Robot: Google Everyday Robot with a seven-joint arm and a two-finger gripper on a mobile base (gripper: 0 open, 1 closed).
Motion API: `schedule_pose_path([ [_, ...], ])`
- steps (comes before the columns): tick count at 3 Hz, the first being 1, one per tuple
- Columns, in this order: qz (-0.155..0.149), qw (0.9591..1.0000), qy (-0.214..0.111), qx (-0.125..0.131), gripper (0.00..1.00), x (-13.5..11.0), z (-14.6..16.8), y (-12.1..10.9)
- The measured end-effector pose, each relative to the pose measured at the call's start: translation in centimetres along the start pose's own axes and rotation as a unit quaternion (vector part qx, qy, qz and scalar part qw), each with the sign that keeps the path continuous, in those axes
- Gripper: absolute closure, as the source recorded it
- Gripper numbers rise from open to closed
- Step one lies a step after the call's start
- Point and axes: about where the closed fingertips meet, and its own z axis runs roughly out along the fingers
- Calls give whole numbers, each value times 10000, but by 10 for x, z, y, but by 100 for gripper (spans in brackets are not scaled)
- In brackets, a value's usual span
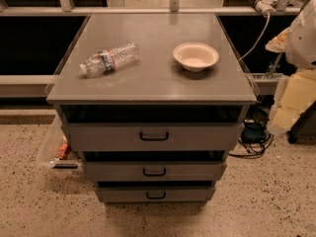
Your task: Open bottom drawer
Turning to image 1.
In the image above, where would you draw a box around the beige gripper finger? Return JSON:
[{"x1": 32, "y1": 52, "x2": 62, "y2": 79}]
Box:
[
  {"x1": 267, "y1": 69, "x2": 316, "y2": 135},
  {"x1": 266, "y1": 28, "x2": 288, "y2": 53}
]

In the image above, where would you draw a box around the grey bottom drawer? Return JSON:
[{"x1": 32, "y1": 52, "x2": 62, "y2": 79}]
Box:
[{"x1": 96, "y1": 187, "x2": 215, "y2": 203}]

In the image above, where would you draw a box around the grey drawer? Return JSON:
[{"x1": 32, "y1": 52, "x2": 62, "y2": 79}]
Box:
[
  {"x1": 83, "y1": 161, "x2": 227, "y2": 182},
  {"x1": 96, "y1": 187, "x2": 215, "y2": 203},
  {"x1": 62, "y1": 122, "x2": 244, "y2": 152}
]

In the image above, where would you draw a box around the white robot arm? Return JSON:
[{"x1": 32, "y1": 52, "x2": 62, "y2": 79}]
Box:
[{"x1": 266, "y1": 0, "x2": 316, "y2": 135}]

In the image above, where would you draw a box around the grey drawer cabinet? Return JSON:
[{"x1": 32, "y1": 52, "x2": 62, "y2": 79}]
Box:
[{"x1": 47, "y1": 14, "x2": 256, "y2": 189}]

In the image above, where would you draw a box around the grey middle drawer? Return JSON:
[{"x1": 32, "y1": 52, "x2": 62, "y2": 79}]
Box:
[{"x1": 83, "y1": 161, "x2": 227, "y2": 182}]

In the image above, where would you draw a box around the grey top drawer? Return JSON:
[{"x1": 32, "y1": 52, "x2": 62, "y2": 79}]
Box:
[{"x1": 62, "y1": 122, "x2": 244, "y2": 152}]

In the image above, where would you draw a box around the diagonal metal rod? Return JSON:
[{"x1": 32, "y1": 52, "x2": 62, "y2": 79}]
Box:
[{"x1": 264, "y1": 52, "x2": 282, "y2": 79}]

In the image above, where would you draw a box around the dark cabinet at right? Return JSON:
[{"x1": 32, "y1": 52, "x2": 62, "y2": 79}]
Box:
[{"x1": 287, "y1": 101, "x2": 316, "y2": 144}]

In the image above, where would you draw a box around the white power strip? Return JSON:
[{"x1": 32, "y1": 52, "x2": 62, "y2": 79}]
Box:
[{"x1": 249, "y1": 0, "x2": 277, "y2": 16}]

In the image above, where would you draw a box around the blue box on floor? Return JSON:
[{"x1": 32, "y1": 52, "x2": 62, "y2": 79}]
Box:
[{"x1": 241, "y1": 122, "x2": 267, "y2": 144}]

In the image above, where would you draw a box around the beige paper bowl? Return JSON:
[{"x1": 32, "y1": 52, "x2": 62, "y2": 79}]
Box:
[{"x1": 173, "y1": 42, "x2": 219, "y2": 72}]

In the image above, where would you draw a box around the clear plastic water bottle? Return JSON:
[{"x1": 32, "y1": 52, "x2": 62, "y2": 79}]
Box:
[{"x1": 79, "y1": 42, "x2": 139, "y2": 77}]

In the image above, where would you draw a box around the clear plastic storage bin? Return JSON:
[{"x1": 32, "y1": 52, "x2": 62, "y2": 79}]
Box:
[{"x1": 36, "y1": 117, "x2": 83, "y2": 178}]

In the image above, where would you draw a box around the white power cable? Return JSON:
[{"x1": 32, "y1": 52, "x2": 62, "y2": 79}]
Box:
[{"x1": 237, "y1": 12, "x2": 272, "y2": 63}]

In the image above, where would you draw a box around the black cable bundle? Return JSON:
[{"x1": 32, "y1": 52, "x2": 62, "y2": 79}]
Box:
[{"x1": 228, "y1": 106, "x2": 276, "y2": 159}]

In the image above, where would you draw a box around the metal rail frame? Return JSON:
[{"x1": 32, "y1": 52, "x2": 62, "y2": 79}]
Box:
[{"x1": 0, "y1": 0, "x2": 316, "y2": 99}]

